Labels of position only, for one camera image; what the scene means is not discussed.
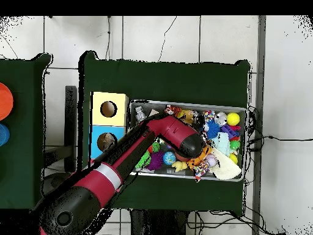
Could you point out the globe print ball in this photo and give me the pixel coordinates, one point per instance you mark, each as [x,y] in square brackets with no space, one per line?
[169,158]

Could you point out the light teal knitted cloth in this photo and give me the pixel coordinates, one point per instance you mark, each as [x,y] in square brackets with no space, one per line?
[221,144]

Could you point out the cream knitted cloth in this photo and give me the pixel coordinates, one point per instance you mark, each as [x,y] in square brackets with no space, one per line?
[226,167]

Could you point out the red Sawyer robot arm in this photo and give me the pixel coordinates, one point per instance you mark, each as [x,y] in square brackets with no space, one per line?
[166,129]

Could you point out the wooden box with three holes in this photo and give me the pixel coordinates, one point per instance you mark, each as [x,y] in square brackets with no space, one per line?
[98,105]

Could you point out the shallow clear mesh bin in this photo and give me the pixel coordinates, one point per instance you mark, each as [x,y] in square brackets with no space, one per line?
[243,166]

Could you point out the silver toy robot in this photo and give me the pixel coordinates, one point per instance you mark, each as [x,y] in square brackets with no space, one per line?
[140,114]

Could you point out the purple spiky ball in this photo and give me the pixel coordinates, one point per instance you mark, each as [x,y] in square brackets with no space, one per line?
[155,160]

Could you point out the green furry ball with eyes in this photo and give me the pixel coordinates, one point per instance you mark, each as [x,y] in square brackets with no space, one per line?
[143,160]

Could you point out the orange toy building block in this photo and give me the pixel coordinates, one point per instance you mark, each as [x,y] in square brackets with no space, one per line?
[199,157]

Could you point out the dark green table cloth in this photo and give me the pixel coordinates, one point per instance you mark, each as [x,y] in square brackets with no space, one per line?
[29,147]
[171,78]

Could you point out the blue spiky ball with eyes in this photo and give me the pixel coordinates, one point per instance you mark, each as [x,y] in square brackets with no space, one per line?
[212,129]

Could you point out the plain yellow ball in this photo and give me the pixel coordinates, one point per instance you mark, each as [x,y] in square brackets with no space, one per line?
[234,119]

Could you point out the yellow smiley face ball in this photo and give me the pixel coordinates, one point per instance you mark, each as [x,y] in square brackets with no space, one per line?
[234,158]

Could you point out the blue round disc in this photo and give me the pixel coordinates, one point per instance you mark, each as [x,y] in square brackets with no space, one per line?
[4,134]

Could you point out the orange round disc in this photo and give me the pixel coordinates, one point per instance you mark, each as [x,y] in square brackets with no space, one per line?
[5,101]

